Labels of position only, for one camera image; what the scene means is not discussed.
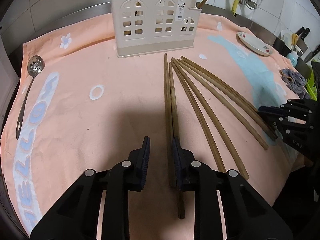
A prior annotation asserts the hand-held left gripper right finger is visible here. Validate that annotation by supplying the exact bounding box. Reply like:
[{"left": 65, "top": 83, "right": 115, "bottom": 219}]
[{"left": 172, "top": 137, "right": 292, "bottom": 240}]

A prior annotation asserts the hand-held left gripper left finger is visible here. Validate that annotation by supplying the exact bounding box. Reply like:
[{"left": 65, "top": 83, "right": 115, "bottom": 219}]
[{"left": 30, "top": 136, "right": 151, "bottom": 240}]

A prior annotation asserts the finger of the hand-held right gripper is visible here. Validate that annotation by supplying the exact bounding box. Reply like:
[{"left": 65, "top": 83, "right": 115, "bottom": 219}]
[
  {"left": 259, "top": 99, "right": 320, "bottom": 118},
  {"left": 265, "top": 117, "right": 320, "bottom": 138}
]

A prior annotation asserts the cream plastic utensil holder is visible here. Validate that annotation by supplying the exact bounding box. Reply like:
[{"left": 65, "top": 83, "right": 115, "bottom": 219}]
[{"left": 109, "top": 0, "right": 202, "bottom": 58}]

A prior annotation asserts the grey rag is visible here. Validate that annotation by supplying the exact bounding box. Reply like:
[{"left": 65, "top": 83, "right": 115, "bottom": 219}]
[{"left": 279, "top": 68, "right": 312, "bottom": 100}]

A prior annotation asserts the green plastic rack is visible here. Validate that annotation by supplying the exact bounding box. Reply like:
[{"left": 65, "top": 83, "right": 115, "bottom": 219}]
[{"left": 304, "top": 69, "right": 319, "bottom": 100}]

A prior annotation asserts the peach printed towel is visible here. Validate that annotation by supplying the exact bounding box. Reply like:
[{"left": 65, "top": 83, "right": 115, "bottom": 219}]
[{"left": 0, "top": 12, "right": 300, "bottom": 240}]

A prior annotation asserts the light blue bottle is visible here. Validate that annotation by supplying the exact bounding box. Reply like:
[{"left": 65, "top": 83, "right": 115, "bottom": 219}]
[{"left": 286, "top": 51, "right": 299, "bottom": 67}]

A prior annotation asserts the white floral print plate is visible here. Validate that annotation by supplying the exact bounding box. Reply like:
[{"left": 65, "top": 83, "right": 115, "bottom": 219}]
[{"left": 236, "top": 31, "right": 273, "bottom": 56}]

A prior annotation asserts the steel slotted spoon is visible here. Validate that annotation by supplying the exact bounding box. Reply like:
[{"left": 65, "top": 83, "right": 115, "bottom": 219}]
[{"left": 16, "top": 55, "right": 45, "bottom": 140}]

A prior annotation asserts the black handled knife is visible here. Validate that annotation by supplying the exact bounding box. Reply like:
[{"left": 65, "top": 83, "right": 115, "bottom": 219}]
[
  {"left": 304, "top": 43, "right": 320, "bottom": 64},
  {"left": 297, "top": 27, "right": 312, "bottom": 43}
]

